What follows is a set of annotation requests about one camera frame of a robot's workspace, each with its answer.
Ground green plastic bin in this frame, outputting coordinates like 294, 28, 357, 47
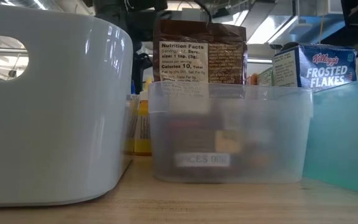
302, 76, 358, 199

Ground clear left plastic bin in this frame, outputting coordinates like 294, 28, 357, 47
0, 2, 141, 208

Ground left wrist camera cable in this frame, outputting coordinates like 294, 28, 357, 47
194, 0, 213, 23

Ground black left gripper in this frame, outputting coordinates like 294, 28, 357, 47
93, 0, 169, 94

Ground long ceiling light strip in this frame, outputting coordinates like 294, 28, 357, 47
247, 57, 275, 65

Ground grey ceiling box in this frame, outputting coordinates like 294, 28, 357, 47
181, 8, 209, 22

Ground clear plastic container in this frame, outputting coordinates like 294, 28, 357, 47
147, 81, 314, 184

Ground green cereal box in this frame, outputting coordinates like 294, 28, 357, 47
256, 67, 275, 87

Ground rectangular metal ceiling duct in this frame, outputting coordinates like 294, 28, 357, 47
247, 0, 344, 47

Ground yellow food colouring bottle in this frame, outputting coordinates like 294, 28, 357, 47
134, 77, 154, 156

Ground yellow hanging cord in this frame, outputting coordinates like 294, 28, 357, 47
318, 17, 326, 44

